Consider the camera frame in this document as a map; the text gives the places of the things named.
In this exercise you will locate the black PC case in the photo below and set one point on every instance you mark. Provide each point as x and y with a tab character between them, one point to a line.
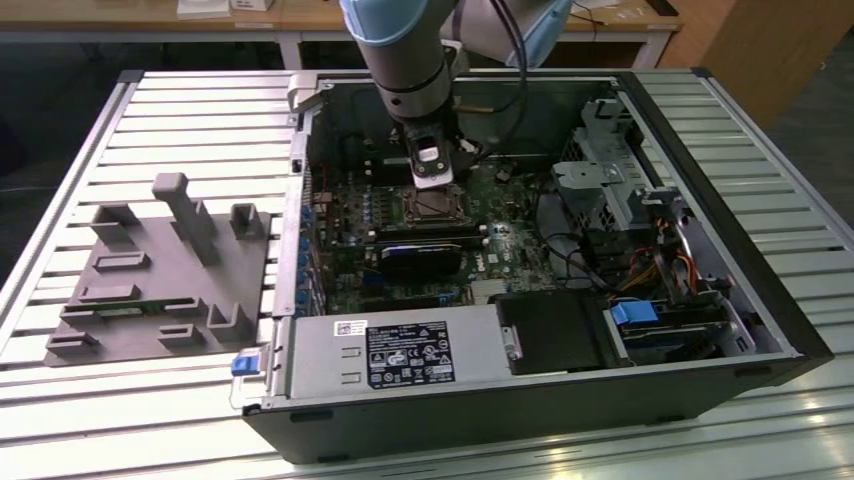
468	430

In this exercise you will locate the green motherboard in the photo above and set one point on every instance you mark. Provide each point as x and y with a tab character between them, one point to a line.
521	240

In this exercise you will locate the blue case latch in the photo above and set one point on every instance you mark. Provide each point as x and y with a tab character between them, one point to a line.
244	363

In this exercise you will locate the silver metal drive cage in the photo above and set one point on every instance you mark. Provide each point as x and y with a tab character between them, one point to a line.
601	172

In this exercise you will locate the silver chipset heat sink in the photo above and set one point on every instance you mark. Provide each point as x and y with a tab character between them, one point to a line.
489	290

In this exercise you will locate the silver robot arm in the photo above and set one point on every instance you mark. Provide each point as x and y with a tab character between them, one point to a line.
408	70

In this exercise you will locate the grey plastic case latch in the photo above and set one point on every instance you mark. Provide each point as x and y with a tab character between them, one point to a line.
304	90

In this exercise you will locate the wooden cabinet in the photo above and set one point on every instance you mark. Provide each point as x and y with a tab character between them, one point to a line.
768	50

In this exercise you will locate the grey parts rack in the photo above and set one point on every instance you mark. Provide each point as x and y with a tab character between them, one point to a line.
154	280

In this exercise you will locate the blue disk carrier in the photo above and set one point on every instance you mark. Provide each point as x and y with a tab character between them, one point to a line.
635	312

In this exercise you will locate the white box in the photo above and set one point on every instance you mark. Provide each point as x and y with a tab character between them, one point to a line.
250	4
201	7

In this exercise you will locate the black plastic drive cover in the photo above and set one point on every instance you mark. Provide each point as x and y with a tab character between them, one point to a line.
555	330

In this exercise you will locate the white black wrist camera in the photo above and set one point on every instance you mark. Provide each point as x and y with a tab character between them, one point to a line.
430	160

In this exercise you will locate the silver power supply unit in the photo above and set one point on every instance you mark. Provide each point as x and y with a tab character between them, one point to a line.
314	360

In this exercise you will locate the CPU socket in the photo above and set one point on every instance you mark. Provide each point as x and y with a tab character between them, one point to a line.
428	220

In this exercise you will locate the wooden desk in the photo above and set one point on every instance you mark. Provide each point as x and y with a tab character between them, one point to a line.
134	22

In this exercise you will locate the silver coin cell battery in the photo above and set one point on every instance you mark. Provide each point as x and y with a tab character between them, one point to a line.
504	173

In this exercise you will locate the black graphics card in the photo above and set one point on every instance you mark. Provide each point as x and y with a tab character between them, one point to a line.
421	262

